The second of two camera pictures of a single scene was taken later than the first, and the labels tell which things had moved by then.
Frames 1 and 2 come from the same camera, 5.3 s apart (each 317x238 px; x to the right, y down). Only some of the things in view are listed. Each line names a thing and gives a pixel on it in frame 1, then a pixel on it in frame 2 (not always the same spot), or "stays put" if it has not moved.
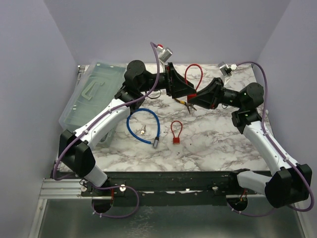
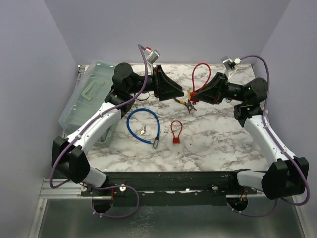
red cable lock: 192,95 -> 194,95
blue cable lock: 155,143 stays put
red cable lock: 176,140 stays put
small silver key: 143,131 stays put
